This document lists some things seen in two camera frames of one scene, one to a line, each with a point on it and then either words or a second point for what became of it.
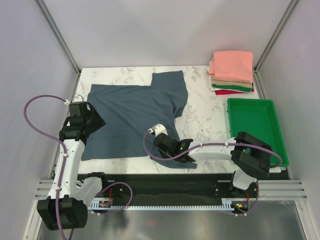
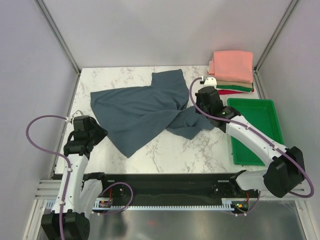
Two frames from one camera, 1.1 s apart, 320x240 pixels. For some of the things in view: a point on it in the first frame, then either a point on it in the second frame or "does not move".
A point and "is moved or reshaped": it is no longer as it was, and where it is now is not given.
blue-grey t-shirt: (130, 112) is moved or reshaped
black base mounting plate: (168, 186) does not move
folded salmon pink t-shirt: (234, 66) does not move
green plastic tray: (257, 118) does not move
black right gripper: (163, 155) -> (197, 98)
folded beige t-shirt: (218, 82) does not move
